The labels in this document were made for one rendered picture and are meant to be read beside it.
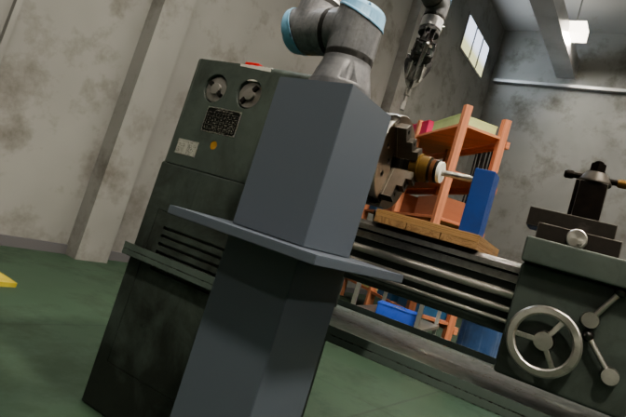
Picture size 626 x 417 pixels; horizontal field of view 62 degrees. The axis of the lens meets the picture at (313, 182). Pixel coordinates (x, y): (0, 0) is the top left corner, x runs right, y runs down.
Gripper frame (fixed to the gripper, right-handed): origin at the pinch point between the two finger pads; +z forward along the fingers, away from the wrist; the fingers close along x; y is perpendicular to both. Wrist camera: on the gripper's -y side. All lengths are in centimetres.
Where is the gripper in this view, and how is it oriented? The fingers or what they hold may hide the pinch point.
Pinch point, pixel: (410, 86)
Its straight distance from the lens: 180.0
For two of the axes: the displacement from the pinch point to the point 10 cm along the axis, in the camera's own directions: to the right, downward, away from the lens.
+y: -0.1, -1.9, -9.8
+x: 9.4, 3.3, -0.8
